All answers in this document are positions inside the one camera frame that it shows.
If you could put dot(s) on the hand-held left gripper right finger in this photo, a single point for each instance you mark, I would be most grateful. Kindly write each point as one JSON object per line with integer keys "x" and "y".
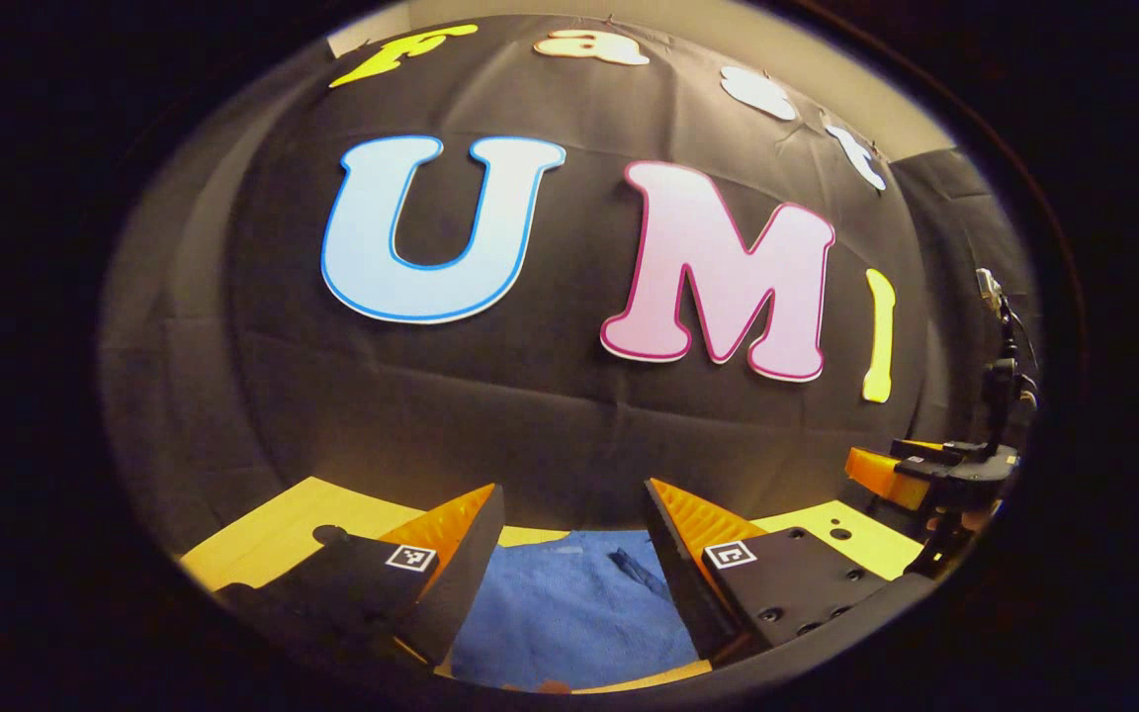
{"x": 678, "y": 574}

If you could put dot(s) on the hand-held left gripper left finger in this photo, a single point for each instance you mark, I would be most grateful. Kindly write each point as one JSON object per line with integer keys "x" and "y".
{"x": 461, "y": 583}

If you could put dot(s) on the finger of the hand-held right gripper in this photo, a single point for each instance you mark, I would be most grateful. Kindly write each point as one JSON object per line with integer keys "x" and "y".
{"x": 935, "y": 453}
{"x": 886, "y": 480}

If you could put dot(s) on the blue button shirt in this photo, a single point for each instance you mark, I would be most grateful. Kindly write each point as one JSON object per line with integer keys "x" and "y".
{"x": 560, "y": 613}

